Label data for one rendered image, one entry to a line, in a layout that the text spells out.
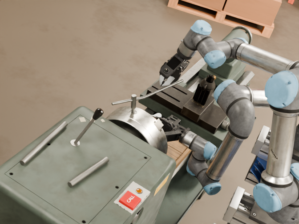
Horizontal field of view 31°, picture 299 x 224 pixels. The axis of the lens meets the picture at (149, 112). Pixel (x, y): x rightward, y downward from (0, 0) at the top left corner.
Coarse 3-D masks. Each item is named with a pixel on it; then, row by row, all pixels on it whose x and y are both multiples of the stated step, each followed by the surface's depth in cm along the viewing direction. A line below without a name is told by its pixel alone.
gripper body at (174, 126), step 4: (172, 116) 259; (168, 120) 257; (172, 120) 258; (176, 120) 258; (180, 120) 259; (164, 124) 255; (168, 124) 254; (172, 124) 255; (176, 124) 256; (164, 128) 256; (168, 128) 255; (172, 128) 254; (176, 128) 257; (180, 128) 258; (184, 128) 257; (188, 128) 258; (180, 132) 255; (184, 132) 253; (180, 136) 255; (180, 140) 253
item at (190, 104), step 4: (212, 96) 297; (192, 100) 290; (212, 100) 294; (188, 104) 286; (192, 104) 287; (196, 104) 288; (200, 104) 289; (208, 104) 291; (212, 104) 298; (184, 108) 285; (188, 108) 284; (192, 108) 284; (196, 108) 285; (200, 108) 286; (204, 108) 287; (208, 108) 294; (184, 112) 286; (188, 112) 284; (192, 112) 283; (196, 112) 283; (200, 112) 283; (204, 112) 289; (188, 116) 286; (192, 116) 284; (196, 116) 283; (200, 116) 285; (196, 120) 284
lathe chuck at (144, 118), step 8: (112, 112) 242; (120, 112) 237; (128, 112) 235; (144, 112) 237; (136, 120) 231; (144, 120) 233; (152, 120) 235; (152, 128) 233; (152, 136) 231; (160, 136) 235; (160, 144) 235
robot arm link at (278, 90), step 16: (272, 80) 186; (288, 80) 182; (272, 96) 186; (288, 96) 181; (288, 112) 186; (272, 128) 193; (288, 128) 190; (272, 144) 195; (288, 144) 192; (272, 160) 196; (288, 160) 195; (272, 176) 198; (288, 176) 199; (256, 192) 203; (272, 192) 197; (288, 192) 199; (272, 208) 199
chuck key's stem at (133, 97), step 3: (132, 96) 230; (135, 96) 231; (132, 99) 231; (135, 99) 231; (132, 102) 232; (135, 102) 232; (132, 105) 233; (135, 105) 233; (132, 108) 234; (132, 111) 235
